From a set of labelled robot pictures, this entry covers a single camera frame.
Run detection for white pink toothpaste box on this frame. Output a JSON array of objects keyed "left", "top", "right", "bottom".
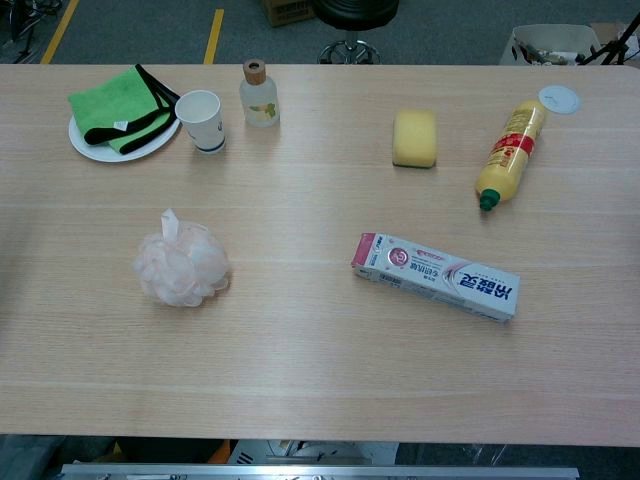
[{"left": 350, "top": 232, "right": 521, "bottom": 324}]

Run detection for brown cardboard box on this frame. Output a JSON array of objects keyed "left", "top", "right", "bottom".
[{"left": 258, "top": 0, "right": 317, "bottom": 28}]

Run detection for yellow sponge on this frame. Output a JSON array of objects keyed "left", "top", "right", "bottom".
[{"left": 391, "top": 109, "right": 438, "bottom": 169}]

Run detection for pink mesh bath loofah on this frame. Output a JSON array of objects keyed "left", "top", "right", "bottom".
[{"left": 131, "top": 208, "right": 232, "bottom": 308}]

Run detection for frosted bottle with wooden cap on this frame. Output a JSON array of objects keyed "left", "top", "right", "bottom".
[{"left": 238, "top": 58, "right": 281, "bottom": 128}]

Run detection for white paper cup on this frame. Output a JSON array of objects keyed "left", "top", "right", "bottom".
[{"left": 174, "top": 89, "right": 227, "bottom": 154}]

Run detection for yellow bottle with green cap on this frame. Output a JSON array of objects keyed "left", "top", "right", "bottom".
[{"left": 474, "top": 99, "right": 549, "bottom": 212}]

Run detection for black stool with chrome base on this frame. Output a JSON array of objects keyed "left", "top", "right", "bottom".
[{"left": 310, "top": 0, "right": 401, "bottom": 65}]

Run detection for orange object under table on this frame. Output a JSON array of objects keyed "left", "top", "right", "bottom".
[{"left": 207, "top": 439, "right": 232, "bottom": 465}]

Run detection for white round plate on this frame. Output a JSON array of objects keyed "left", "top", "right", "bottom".
[{"left": 68, "top": 89, "right": 182, "bottom": 164}]

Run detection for green cloth with black trim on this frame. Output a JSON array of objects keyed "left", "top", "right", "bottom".
[{"left": 67, "top": 63, "right": 181, "bottom": 155}]

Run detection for white storage bin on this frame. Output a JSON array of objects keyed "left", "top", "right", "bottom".
[{"left": 499, "top": 23, "right": 606, "bottom": 66}]

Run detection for black tripod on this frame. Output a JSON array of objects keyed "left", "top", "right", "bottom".
[{"left": 577, "top": 9, "right": 640, "bottom": 66}]

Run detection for black equipment legs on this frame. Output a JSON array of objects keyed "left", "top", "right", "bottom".
[{"left": 0, "top": 0, "right": 64, "bottom": 64}]

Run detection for aluminium rail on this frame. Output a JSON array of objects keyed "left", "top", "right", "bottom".
[{"left": 58, "top": 463, "right": 581, "bottom": 480}]

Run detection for white round cable cover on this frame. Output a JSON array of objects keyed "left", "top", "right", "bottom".
[{"left": 537, "top": 84, "right": 582, "bottom": 116}]

